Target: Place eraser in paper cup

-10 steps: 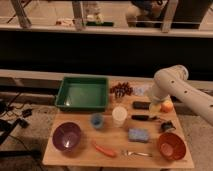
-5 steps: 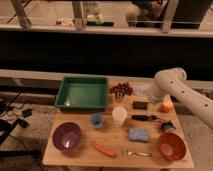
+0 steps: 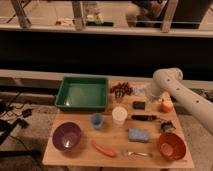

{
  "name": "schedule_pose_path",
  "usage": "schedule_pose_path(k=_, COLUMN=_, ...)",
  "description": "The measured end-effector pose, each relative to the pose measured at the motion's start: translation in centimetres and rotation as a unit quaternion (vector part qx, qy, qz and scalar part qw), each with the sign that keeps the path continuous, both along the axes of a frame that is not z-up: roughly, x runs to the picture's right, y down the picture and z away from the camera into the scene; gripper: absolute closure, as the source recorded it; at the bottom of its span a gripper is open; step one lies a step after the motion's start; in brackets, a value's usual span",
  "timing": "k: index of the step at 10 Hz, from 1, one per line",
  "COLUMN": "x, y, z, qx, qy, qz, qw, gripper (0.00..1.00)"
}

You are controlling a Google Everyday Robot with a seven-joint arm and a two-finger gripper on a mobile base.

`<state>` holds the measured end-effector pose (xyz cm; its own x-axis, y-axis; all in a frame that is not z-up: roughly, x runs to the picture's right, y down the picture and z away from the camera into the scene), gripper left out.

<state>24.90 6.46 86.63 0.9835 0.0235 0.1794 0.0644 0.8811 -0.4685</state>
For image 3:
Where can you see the black eraser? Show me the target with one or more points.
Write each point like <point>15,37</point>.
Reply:
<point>138,105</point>

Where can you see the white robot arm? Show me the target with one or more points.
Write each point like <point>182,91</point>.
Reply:
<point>169,80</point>

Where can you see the white paper cup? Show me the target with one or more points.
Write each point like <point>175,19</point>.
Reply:
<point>119,115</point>

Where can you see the small blue cup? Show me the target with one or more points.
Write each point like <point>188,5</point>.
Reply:
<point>97,120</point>

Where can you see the green plastic tray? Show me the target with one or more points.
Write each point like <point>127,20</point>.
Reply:
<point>82,94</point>

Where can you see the clear plastic bag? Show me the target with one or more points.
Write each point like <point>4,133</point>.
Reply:
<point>139,90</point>

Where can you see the blue sponge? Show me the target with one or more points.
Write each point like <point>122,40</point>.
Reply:
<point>138,135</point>

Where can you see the orange fruit toy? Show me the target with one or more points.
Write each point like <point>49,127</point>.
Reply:
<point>166,106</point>

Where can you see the purple bowl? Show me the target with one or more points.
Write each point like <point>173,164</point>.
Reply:
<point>66,136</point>

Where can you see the orange carrot toy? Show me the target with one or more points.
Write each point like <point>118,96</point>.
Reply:
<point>104,151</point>

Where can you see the silver fork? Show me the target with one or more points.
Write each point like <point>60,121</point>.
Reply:
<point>129,153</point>

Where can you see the red-brown bowl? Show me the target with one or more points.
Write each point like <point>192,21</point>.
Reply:
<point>171,146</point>

